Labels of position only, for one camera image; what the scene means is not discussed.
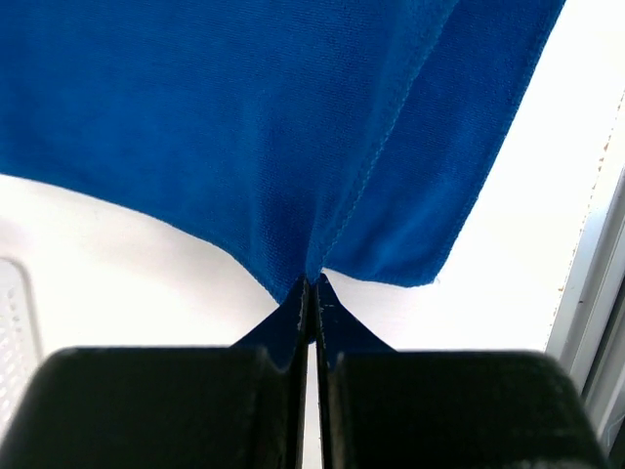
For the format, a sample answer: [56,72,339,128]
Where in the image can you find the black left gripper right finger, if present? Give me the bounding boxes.
[312,277,608,468]

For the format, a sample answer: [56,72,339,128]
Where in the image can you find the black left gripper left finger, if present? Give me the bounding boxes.
[8,279,310,468]

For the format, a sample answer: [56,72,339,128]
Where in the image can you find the blue towel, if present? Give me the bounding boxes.
[1,1,563,355]

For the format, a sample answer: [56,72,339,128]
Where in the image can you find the white plastic basket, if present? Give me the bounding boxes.
[0,259,39,437]

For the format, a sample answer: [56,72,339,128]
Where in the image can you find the aluminium front rail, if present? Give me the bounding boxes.
[544,165,625,441]

